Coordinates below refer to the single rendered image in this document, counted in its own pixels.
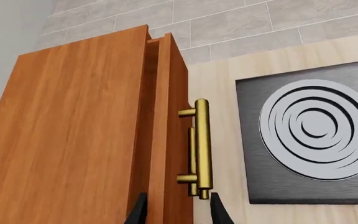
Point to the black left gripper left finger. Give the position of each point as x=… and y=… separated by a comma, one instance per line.
x=139, y=213

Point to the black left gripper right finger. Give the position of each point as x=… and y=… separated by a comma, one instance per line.
x=219, y=213

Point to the wooden cabinet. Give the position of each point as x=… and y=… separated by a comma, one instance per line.
x=67, y=130

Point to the flat black stove plate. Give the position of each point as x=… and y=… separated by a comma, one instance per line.
x=312, y=133

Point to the wooden cabinet drawer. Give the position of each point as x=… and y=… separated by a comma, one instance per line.
x=172, y=93

